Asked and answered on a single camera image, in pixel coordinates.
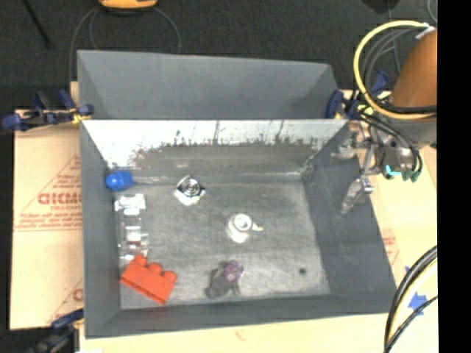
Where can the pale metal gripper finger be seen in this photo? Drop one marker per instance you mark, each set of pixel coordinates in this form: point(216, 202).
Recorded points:
point(347, 152)
point(352, 197)

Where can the grey metal bin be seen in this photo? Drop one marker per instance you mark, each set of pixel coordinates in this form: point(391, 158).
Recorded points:
point(221, 86)

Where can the purple and grey toy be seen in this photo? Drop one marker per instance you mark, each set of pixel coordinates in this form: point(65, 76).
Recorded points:
point(224, 278)

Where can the red toy brick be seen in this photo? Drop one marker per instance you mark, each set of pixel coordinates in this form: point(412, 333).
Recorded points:
point(147, 279)

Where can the clear plastic bottle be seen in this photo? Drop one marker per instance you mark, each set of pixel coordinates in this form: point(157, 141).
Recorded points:
point(132, 230)

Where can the blue toy piece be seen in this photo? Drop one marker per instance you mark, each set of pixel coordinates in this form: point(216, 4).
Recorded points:
point(118, 181)

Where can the brown cardboard board red print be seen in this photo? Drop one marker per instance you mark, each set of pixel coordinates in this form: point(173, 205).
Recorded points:
point(44, 241)

